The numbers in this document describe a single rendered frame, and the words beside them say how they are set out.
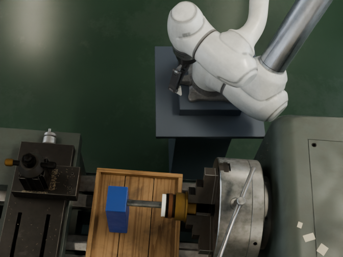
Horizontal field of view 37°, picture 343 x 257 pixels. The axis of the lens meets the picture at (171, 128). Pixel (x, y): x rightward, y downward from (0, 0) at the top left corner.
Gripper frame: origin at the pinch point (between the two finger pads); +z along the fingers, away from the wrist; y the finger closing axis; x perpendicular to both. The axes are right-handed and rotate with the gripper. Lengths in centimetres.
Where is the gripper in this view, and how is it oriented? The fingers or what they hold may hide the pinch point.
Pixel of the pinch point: (189, 76)
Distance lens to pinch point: 178.8
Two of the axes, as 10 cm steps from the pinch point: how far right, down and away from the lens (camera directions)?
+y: -5.9, 7.7, -2.3
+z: 0.6, 3.3, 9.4
